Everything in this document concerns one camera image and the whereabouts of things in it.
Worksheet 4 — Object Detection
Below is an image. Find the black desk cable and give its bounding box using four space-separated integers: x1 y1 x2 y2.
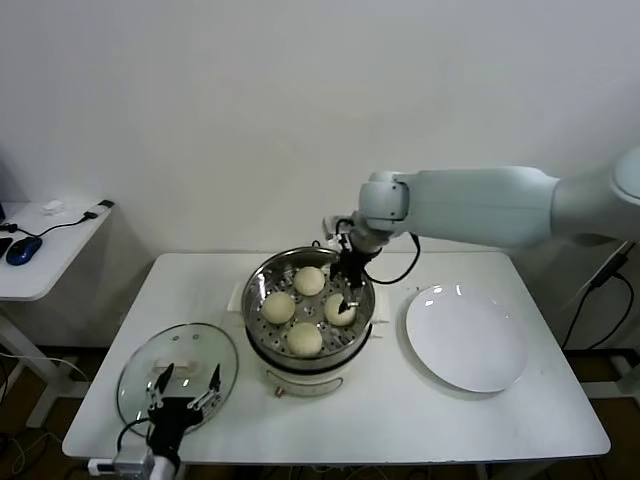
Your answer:
0 212 99 240

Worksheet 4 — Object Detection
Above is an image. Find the white side desk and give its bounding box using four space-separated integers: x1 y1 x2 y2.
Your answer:
0 201 115 431

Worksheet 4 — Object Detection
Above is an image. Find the black cable with power adapter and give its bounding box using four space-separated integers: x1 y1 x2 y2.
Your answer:
559 252 636 351

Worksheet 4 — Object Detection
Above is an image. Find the white round plate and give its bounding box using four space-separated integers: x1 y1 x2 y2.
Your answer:
404 284 530 394

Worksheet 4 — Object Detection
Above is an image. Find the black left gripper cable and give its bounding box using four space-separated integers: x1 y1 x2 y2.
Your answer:
115 418 154 451

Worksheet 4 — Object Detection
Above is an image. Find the round glass pot lid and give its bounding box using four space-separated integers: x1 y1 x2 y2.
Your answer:
116 322 240 431

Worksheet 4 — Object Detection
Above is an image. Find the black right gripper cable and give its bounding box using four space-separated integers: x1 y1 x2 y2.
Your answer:
362 232 421 286

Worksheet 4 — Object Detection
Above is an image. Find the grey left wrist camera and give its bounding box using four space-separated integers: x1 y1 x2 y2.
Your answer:
88 444 154 474

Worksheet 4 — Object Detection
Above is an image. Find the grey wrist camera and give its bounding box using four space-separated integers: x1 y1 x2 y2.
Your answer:
321 214 351 246
88 444 154 474

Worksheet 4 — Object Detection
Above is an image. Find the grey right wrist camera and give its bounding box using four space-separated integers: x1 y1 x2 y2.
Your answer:
321 214 351 246

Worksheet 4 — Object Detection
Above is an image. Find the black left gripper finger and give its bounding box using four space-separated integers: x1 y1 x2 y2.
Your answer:
187 363 223 412
144 362 175 409

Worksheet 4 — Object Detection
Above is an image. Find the blue computer mouse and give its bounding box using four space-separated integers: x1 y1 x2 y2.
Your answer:
4 237 44 267

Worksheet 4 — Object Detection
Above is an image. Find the white steamed baozi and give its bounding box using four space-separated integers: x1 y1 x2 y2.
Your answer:
286 322 324 357
261 291 297 324
323 293 359 327
292 266 326 297

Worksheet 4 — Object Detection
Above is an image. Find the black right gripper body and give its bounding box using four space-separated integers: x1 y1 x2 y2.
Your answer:
338 244 374 291

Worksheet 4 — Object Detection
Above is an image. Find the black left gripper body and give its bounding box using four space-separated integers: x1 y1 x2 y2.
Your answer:
146 397 206 454

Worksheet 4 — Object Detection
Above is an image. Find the perforated steel steamer basket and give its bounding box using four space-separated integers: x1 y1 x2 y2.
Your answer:
240 248 376 362

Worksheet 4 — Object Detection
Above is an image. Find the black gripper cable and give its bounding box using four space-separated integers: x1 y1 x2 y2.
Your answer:
362 232 421 286
115 418 154 451

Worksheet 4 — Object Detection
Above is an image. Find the white electric cooker base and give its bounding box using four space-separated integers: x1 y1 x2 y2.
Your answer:
227 282 391 400

